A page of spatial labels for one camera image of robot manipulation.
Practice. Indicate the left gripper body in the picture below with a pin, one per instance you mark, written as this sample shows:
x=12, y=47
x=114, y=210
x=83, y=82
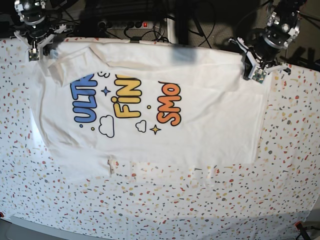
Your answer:
x=265, y=48

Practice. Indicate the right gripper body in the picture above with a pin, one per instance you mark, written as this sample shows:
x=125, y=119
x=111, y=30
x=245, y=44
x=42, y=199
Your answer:
x=41, y=33

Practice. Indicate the white printed T-shirt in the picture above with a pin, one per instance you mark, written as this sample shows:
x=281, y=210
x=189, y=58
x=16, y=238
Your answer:
x=101, y=103

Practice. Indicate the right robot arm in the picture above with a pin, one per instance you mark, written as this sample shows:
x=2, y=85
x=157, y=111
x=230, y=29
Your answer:
x=36, y=10

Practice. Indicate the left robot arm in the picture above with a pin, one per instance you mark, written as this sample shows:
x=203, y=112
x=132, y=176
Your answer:
x=282, y=19

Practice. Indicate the white power strip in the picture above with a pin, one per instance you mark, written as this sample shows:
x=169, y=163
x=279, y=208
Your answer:
x=121, y=25

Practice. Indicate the black table clamp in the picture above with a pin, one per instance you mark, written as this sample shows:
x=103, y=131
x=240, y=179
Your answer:
x=135, y=39

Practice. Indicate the terrazzo pattern tablecloth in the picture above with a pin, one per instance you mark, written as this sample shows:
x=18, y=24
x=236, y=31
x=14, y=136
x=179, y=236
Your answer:
x=261, y=200

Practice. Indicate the red clamp right corner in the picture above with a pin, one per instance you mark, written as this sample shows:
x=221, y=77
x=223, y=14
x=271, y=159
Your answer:
x=299, y=226

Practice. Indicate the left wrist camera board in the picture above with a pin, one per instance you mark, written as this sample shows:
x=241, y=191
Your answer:
x=259, y=75

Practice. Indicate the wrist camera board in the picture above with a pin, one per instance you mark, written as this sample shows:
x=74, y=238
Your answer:
x=33, y=54
x=259, y=75

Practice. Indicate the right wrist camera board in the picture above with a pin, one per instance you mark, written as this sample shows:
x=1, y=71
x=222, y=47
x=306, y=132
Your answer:
x=33, y=54

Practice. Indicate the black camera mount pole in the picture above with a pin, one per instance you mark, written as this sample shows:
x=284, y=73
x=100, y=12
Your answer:
x=210, y=23

